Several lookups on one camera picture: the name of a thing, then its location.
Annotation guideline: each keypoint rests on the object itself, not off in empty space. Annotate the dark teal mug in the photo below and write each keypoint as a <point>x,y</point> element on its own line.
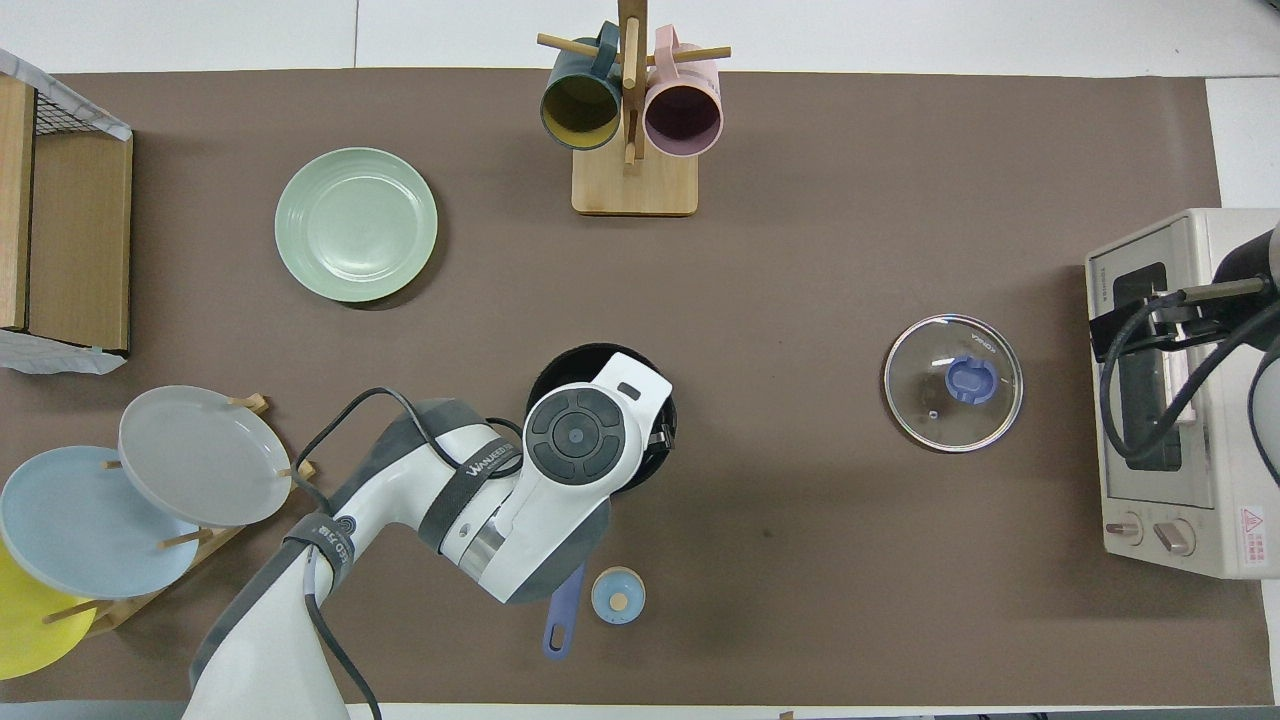
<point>580,110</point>

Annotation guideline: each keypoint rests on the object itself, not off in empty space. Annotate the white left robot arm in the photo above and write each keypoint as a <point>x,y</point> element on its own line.
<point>540,520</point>

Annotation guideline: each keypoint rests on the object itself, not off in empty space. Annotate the wooden mug tree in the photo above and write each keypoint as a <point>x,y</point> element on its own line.
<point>634,185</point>

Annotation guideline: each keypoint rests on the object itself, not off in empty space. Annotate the light green plate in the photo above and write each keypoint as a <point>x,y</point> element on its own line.
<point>356,224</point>

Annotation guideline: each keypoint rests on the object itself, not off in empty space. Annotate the light blue plate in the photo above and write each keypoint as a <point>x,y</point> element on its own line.
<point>80,525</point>

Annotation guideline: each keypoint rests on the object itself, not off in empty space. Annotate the pink mug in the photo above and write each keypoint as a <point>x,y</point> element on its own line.
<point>683,118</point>

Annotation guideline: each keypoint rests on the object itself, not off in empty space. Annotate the wooden plate rack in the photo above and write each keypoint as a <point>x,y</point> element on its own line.
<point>215,540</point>

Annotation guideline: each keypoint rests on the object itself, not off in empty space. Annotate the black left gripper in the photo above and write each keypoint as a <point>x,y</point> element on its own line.
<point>660,438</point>

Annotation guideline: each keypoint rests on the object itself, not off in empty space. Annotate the wooden box shelf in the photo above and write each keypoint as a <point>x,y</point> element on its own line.
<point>75,230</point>

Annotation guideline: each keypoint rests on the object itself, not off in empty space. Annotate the beige toaster oven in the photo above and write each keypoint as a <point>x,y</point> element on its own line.
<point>1235,500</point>

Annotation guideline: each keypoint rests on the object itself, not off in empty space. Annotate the small blue round jar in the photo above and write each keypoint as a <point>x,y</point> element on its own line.
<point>618,596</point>

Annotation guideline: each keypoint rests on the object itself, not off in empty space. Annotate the white crumpled cloth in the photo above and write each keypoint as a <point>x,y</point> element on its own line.
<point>60,362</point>

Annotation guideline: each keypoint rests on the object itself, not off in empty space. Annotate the yellow plate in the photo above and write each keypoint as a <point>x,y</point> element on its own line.
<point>25,630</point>

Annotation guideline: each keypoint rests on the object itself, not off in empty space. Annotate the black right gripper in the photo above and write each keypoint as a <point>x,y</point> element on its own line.
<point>1195,318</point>

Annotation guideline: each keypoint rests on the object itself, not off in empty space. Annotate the glass lid with blue knob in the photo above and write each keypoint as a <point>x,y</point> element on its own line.
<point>930,400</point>

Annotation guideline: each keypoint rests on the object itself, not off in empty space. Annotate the brown table mat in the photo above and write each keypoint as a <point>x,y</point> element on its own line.
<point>800,250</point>

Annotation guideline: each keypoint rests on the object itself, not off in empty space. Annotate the grey plate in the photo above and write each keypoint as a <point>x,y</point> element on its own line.
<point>200,455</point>

